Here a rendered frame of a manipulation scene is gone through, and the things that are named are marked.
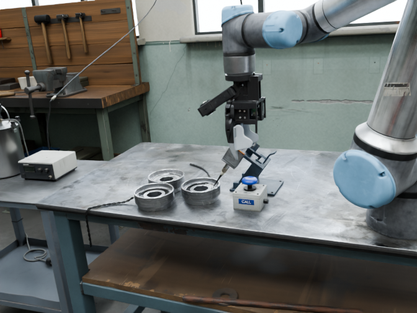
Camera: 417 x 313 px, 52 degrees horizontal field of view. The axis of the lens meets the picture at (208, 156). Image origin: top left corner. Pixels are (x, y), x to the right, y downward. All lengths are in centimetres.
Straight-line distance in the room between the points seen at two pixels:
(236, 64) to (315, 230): 41
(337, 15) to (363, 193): 38
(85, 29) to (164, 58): 57
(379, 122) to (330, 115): 186
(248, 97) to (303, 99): 165
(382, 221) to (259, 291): 41
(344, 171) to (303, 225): 23
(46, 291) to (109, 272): 67
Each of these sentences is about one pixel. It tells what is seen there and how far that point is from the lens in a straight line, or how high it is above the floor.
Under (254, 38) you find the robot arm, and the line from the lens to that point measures 95.
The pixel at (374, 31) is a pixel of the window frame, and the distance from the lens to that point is 248.
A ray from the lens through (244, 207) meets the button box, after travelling 107.
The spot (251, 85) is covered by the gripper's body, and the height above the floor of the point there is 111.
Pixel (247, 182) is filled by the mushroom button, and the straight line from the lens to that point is 106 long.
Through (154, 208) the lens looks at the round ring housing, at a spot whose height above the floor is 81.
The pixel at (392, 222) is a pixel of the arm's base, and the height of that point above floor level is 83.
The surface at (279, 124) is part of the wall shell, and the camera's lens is 272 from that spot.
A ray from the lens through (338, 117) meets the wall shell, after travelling 265.
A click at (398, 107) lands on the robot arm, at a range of 78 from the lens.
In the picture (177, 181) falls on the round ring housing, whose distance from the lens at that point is 119.
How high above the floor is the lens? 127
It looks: 18 degrees down
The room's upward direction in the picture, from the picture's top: 4 degrees counter-clockwise
